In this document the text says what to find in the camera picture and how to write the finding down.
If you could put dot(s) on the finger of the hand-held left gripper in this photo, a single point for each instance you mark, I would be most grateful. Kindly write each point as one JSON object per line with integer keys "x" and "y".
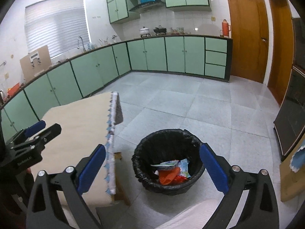
{"x": 35, "y": 127}
{"x": 51, "y": 132}

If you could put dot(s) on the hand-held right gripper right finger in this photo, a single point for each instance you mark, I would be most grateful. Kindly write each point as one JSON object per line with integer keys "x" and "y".
{"x": 214, "y": 169}

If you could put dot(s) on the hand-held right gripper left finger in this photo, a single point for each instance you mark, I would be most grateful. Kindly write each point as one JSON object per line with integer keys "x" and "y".
{"x": 91, "y": 169}

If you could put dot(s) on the red plastic bag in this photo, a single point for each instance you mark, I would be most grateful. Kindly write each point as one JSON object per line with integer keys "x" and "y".
{"x": 183, "y": 179}

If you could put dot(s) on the green snack packet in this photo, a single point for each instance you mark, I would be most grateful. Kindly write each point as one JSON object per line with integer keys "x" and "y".
{"x": 166, "y": 164}

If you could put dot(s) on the wide orange foam fruit net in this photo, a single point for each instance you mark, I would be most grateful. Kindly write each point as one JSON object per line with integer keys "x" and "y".
{"x": 166, "y": 175}

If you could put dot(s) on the black bin with liner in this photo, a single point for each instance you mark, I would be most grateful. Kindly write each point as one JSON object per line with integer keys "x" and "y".
{"x": 147, "y": 148}

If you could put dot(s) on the table with beige cloth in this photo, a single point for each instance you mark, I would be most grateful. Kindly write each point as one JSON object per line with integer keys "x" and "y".
{"x": 78, "y": 128}

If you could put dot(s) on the wooden table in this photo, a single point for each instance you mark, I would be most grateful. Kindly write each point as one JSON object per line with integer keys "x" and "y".
{"x": 122, "y": 186}

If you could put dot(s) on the orange plastic basket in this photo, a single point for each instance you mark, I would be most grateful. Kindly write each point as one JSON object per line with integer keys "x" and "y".
{"x": 13, "y": 88}

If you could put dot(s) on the white blue lace cloth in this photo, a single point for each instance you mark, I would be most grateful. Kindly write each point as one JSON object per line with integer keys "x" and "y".
{"x": 116, "y": 109}

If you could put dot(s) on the wooden cutting board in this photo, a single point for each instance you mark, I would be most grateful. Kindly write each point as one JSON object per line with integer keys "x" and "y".
{"x": 45, "y": 62}

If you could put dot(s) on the blue white frilled cloth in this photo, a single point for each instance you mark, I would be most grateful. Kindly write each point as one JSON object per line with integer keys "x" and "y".
{"x": 297, "y": 158}

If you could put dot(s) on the dark glass cabinet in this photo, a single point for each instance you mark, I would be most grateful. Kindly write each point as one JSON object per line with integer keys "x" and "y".
{"x": 290, "y": 114}

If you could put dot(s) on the steel kitchen faucet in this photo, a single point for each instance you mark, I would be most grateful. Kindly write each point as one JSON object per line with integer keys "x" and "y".
{"x": 81, "y": 43}

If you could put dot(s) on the utensil holder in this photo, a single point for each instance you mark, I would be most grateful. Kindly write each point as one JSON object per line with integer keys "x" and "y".
{"x": 103, "y": 41}

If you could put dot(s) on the white window blind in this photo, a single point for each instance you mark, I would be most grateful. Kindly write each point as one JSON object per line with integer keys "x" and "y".
{"x": 57, "y": 23}

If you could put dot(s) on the green base cabinets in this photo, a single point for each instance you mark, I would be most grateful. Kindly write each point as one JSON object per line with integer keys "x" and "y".
{"x": 154, "y": 54}

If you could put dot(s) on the white cooking pot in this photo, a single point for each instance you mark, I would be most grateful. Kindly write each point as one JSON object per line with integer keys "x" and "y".
{"x": 144, "y": 31}

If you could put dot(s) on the plain wooden door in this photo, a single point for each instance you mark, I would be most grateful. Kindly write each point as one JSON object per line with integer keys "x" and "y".
{"x": 281, "y": 47}

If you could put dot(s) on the orange thermos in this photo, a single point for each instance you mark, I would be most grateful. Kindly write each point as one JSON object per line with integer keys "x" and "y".
{"x": 226, "y": 28}

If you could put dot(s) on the glass jars on counter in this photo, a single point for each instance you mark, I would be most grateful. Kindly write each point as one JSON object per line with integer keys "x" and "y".
{"x": 180, "y": 30}

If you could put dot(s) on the black wok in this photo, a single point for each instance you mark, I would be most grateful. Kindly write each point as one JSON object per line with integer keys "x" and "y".
{"x": 159, "y": 30}

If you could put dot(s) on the range hood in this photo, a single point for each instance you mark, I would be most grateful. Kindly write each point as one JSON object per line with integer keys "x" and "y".
{"x": 147, "y": 6}

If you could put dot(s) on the white metal bracket device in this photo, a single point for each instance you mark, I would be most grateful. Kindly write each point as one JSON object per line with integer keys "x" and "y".
{"x": 35, "y": 56}

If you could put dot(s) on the steel towel rail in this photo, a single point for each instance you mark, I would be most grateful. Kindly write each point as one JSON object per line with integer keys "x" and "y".
{"x": 2, "y": 64}

